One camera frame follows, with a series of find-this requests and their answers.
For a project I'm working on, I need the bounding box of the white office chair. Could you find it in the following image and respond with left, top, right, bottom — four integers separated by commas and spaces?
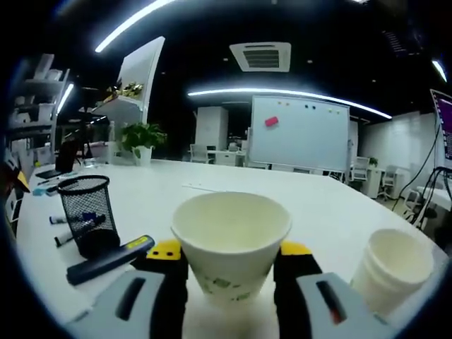
190, 143, 216, 164

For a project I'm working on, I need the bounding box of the short ceiling light strip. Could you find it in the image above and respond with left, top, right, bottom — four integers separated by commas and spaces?
58, 83, 75, 110

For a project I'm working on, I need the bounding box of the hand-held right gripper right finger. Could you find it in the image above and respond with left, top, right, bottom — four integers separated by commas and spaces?
273, 241, 393, 339

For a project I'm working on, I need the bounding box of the black cable bundle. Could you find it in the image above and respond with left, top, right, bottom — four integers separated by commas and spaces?
398, 119, 452, 227

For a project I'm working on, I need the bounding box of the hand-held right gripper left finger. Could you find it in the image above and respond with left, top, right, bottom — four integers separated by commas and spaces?
66, 239, 190, 339

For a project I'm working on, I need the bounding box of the white pillar cabinet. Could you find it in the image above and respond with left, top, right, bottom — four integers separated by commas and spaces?
195, 107, 230, 156

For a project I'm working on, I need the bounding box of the white curved display stand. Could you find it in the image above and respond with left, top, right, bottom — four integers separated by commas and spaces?
93, 36, 166, 124

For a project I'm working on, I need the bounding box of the black laptop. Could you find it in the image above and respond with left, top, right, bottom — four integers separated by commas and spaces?
35, 141, 81, 179

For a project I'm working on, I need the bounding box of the potted green plant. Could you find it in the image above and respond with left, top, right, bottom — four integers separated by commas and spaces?
116, 121, 167, 167

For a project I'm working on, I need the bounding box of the white paper cup green print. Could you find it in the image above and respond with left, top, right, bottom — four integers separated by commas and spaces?
365, 228, 435, 283
351, 257, 430, 316
171, 191, 293, 311

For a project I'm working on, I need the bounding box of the ceiling air conditioner vent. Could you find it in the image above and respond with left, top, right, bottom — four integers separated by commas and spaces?
228, 42, 292, 73

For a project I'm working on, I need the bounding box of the black mesh pen holder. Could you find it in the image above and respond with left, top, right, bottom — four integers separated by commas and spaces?
56, 174, 121, 258

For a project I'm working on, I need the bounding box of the standing whiteboard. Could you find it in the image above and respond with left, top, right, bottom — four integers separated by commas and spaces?
246, 94, 352, 174

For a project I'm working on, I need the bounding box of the black tripod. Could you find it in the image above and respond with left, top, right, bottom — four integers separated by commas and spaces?
79, 133, 95, 160

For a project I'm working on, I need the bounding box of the black whiteboard marker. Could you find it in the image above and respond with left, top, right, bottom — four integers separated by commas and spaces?
54, 214, 106, 248

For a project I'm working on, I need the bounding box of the blue whiteboard marker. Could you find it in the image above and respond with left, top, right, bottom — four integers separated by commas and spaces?
48, 210, 100, 226

